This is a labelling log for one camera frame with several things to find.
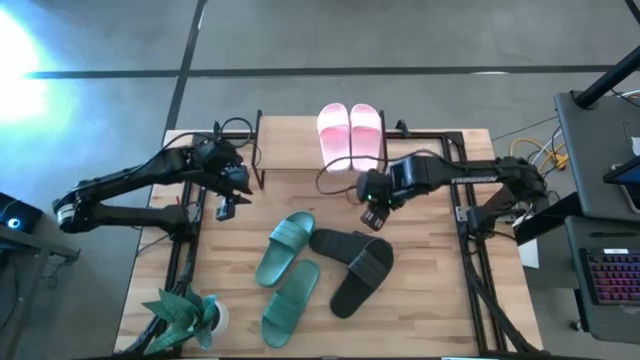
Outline grey desk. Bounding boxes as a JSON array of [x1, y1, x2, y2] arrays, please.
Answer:
[[553, 89, 640, 224], [563, 214, 640, 346]]

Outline white plant pot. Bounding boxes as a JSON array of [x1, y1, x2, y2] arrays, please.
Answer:
[[208, 299, 231, 335]]

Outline black pole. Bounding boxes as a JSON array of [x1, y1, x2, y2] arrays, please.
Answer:
[[572, 44, 640, 110]]

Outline green artificial plant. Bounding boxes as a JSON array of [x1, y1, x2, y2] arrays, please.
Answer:
[[141, 283, 221, 356]]

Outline wooden shelf black wire frame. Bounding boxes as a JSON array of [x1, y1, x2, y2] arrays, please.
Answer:
[[251, 108, 390, 191]]

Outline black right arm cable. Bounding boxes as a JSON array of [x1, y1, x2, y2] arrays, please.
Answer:
[[314, 148, 449, 207]]

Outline dark grey side table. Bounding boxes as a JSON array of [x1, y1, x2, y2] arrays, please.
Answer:
[[0, 223, 82, 360]]

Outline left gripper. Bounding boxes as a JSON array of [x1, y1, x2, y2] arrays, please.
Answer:
[[193, 135, 254, 207]]

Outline white paper sheet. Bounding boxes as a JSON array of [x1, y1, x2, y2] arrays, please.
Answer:
[[517, 238, 541, 271]]

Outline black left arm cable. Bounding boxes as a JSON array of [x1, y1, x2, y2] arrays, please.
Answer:
[[162, 116, 264, 171]]

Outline pink slide sandal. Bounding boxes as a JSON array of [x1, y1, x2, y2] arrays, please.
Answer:
[[316, 102, 353, 174], [348, 103, 385, 173]]

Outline black tablet blue screen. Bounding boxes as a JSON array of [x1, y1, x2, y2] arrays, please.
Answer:
[[602, 155, 640, 187]]

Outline black box with blue light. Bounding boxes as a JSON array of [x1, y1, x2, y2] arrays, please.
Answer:
[[0, 192, 45, 235]]

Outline black slide sandal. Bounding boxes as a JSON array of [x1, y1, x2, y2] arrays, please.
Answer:
[[308, 227, 381, 265], [328, 237, 396, 320]]

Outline black support beam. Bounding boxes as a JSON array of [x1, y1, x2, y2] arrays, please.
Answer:
[[513, 192, 571, 247]]

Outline backlit computer keyboard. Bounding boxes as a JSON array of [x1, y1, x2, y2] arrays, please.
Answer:
[[579, 247, 640, 306]]

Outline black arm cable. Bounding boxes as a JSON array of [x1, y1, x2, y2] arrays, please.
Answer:
[[314, 148, 449, 207], [162, 116, 264, 171]]

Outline green slide sandal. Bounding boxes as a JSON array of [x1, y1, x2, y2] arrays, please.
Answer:
[[254, 210, 317, 289], [260, 258, 321, 350]]

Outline yellow cable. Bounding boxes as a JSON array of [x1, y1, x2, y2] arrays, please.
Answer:
[[508, 137, 570, 174]]

